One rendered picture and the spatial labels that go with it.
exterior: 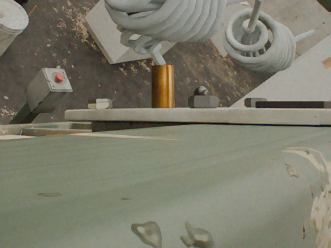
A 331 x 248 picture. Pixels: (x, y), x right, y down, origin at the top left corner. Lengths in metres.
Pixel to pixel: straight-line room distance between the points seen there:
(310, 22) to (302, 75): 4.50
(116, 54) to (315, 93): 2.19
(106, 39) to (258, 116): 3.51
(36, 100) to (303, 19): 7.71
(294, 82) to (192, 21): 4.25
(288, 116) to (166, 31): 0.11
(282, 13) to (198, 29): 8.75
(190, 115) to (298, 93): 4.31
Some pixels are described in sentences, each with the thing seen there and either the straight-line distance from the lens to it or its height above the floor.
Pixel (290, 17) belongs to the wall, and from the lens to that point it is 8.98.
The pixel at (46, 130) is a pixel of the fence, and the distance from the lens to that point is 1.34.
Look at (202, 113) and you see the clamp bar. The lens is 0.21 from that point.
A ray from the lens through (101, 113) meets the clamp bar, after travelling 0.25.
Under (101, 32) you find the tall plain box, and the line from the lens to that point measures 3.73.
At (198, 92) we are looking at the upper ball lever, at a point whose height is 1.54.
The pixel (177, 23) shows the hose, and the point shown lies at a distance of 0.26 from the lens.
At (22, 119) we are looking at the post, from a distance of 1.84.
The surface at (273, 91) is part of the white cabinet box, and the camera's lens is 4.58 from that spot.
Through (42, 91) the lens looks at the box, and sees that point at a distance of 1.66.
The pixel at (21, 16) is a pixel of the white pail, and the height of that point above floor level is 0.36.
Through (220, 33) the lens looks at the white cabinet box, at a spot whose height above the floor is 0.18.
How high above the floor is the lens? 1.97
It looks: 32 degrees down
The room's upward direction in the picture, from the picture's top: 53 degrees clockwise
